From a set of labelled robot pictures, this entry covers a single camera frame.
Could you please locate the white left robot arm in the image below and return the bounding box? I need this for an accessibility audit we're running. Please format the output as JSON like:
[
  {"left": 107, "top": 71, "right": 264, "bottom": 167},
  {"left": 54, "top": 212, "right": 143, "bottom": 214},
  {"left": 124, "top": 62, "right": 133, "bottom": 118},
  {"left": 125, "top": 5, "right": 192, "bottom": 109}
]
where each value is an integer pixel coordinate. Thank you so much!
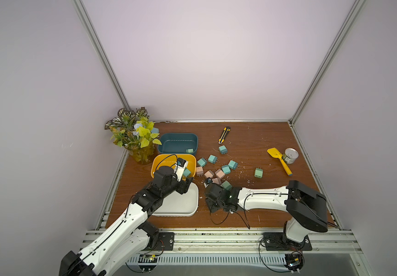
[{"left": 59, "top": 165, "right": 193, "bottom": 276}]

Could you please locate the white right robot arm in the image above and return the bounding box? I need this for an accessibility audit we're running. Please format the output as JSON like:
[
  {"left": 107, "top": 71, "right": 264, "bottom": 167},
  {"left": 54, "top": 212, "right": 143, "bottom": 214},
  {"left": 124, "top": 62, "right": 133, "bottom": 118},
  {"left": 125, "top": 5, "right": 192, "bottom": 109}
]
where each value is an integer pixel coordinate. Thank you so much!
[{"left": 205, "top": 181, "right": 330, "bottom": 248}]

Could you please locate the yellow storage bin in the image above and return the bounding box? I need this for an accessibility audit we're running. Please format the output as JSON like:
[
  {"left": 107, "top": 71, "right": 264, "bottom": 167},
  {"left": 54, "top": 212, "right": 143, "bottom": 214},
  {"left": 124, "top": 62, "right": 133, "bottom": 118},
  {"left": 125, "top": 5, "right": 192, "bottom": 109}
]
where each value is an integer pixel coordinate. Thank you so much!
[{"left": 150, "top": 154, "right": 197, "bottom": 177}]

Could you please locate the white storage bin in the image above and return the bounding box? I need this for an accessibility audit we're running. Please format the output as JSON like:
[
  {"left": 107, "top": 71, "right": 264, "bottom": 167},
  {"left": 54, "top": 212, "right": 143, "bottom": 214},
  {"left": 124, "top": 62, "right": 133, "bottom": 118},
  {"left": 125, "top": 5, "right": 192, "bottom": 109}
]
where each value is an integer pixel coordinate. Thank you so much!
[{"left": 152, "top": 183, "right": 199, "bottom": 217}]

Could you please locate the teal storage bin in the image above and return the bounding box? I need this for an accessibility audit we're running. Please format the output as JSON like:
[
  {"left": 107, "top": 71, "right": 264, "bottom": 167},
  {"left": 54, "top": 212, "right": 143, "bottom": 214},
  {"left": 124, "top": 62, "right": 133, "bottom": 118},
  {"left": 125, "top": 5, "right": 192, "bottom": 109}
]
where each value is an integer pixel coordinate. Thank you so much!
[{"left": 158, "top": 133, "right": 198, "bottom": 155}]

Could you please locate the pink plug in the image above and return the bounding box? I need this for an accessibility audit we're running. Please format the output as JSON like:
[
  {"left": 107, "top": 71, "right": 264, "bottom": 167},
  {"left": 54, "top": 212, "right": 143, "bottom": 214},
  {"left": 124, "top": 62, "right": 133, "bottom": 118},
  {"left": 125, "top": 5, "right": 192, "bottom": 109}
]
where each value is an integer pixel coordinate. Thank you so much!
[
  {"left": 212, "top": 177, "right": 221, "bottom": 185},
  {"left": 204, "top": 170, "right": 215, "bottom": 179},
  {"left": 196, "top": 166, "right": 204, "bottom": 177},
  {"left": 215, "top": 169, "right": 226, "bottom": 179}
]

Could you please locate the potted green plant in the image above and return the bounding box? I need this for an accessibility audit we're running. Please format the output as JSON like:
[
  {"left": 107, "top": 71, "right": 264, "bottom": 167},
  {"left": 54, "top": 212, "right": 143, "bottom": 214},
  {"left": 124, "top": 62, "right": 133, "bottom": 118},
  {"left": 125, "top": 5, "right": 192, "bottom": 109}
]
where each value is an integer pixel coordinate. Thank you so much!
[{"left": 104, "top": 107, "right": 162, "bottom": 164}]

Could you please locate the yellow black utility knife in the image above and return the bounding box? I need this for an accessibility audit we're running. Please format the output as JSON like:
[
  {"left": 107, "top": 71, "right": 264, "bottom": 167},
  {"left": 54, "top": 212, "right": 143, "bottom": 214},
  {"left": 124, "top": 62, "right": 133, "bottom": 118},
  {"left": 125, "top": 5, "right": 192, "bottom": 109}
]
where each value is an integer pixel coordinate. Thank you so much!
[{"left": 218, "top": 126, "right": 231, "bottom": 144}]

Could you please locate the yellow toy shovel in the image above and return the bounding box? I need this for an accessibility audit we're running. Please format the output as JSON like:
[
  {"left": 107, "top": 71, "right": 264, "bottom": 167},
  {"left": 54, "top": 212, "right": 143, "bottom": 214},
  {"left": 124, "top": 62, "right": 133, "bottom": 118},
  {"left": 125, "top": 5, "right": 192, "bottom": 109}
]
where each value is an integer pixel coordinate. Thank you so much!
[{"left": 267, "top": 148, "right": 293, "bottom": 176}]

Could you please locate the silver tin can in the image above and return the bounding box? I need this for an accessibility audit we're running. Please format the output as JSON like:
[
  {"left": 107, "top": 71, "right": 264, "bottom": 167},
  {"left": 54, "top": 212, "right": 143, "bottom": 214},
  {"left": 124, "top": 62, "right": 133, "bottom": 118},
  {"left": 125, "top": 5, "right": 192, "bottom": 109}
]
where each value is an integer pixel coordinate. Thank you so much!
[{"left": 282, "top": 148, "right": 299, "bottom": 164}]

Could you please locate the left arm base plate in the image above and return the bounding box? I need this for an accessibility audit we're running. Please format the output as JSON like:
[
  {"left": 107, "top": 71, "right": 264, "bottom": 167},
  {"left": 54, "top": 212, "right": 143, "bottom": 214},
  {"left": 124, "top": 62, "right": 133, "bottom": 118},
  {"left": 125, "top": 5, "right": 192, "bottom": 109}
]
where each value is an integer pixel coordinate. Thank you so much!
[{"left": 144, "top": 232, "right": 175, "bottom": 251}]

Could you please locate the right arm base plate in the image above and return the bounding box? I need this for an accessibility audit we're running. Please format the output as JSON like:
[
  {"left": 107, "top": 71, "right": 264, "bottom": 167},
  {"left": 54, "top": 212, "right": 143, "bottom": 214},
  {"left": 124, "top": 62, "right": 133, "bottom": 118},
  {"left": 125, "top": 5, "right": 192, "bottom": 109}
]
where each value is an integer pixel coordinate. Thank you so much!
[{"left": 261, "top": 232, "right": 313, "bottom": 251}]

